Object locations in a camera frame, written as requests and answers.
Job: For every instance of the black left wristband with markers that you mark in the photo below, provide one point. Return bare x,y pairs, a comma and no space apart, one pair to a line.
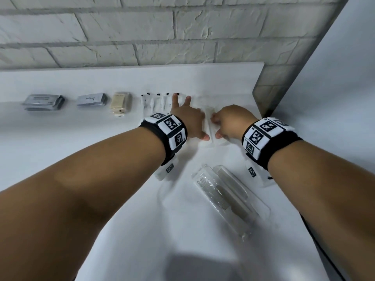
170,134

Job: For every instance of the person's left forearm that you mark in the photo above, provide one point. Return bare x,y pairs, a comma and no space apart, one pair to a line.
73,196

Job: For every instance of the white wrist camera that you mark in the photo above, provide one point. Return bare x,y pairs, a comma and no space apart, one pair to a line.
257,174
167,169

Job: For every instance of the black wristband with markers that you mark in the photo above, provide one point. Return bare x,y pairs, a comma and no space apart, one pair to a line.
269,137
170,134

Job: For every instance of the person's left hand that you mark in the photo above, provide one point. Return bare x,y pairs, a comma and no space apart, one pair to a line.
189,119

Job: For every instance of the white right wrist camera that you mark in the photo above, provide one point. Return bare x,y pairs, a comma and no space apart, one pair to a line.
257,174

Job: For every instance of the person's right hand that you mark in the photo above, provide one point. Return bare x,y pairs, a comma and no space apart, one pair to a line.
234,121

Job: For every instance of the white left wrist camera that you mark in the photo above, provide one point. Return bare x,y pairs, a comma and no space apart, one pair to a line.
167,169

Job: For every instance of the black right wristband with markers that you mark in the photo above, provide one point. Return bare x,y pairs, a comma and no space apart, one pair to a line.
269,137

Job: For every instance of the person's right forearm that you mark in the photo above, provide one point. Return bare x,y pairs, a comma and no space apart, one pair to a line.
331,201

